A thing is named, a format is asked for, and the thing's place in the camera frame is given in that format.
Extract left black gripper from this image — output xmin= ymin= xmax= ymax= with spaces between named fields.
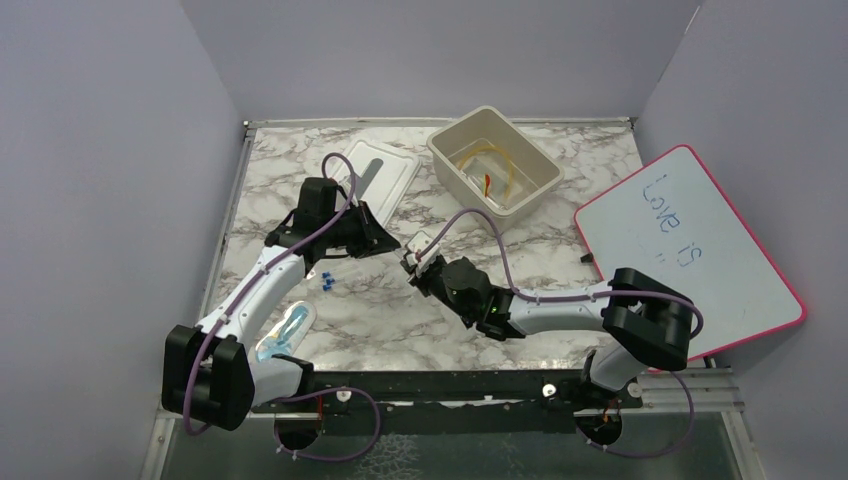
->
xmin=321 ymin=199 xmax=400 ymax=258

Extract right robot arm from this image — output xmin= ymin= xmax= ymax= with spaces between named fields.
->
xmin=400 ymin=254 xmax=702 ymax=407

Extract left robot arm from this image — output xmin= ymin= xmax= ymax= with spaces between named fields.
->
xmin=161 ymin=177 xmax=400 ymax=431

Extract white bin lid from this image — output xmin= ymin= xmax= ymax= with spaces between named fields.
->
xmin=321 ymin=136 xmax=421 ymax=227

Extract beige plastic bin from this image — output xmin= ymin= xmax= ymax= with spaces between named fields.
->
xmin=427 ymin=106 xmax=564 ymax=232

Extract blue goggles in bag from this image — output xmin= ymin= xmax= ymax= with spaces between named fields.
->
xmin=255 ymin=301 xmax=317 ymax=362

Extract pink framed whiteboard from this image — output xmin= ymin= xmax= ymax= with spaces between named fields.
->
xmin=574 ymin=145 xmax=807 ymax=359

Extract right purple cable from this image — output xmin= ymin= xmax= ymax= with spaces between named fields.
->
xmin=413 ymin=208 xmax=705 ymax=460

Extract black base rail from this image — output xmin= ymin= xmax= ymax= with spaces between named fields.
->
xmin=251 ymin=369 xmax=642 ymax=437

